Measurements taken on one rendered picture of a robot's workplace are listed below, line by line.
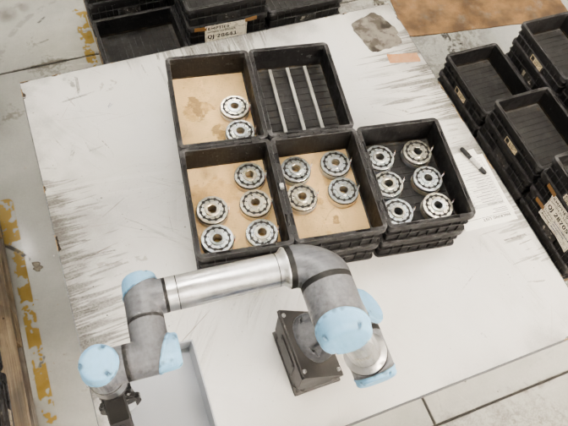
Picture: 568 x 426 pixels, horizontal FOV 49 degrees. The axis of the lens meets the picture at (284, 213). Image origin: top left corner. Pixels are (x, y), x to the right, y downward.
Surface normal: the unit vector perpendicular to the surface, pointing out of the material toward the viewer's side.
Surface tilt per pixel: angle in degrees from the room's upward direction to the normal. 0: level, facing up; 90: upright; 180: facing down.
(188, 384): 14
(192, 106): 0
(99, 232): 0
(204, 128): 0
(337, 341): 79
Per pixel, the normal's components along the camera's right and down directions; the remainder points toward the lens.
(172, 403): 0.30, -0.55
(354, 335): 0.25, 0.75
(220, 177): 0.08, -0.49
